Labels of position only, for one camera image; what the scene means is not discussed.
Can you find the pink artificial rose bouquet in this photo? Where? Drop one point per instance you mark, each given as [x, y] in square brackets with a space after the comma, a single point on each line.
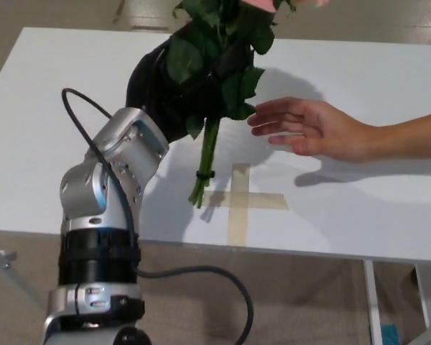
[210, 151]

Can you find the blue tape patch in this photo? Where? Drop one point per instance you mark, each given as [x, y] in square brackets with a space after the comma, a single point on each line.
[389, 335]

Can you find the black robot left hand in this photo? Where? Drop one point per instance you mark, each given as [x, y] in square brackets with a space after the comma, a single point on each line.
[151, 82]

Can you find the beige tape strip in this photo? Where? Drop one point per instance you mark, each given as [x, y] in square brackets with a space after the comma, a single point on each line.
[238, 226]
[269, 200]

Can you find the bare human forearm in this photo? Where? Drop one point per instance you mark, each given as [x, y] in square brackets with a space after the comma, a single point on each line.
[409, 140]

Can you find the bare human hand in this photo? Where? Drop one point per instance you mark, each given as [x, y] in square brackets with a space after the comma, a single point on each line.
[327, 125]

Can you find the white table leg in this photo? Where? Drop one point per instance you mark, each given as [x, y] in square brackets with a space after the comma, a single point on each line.
[373, 305]
[422, 298]

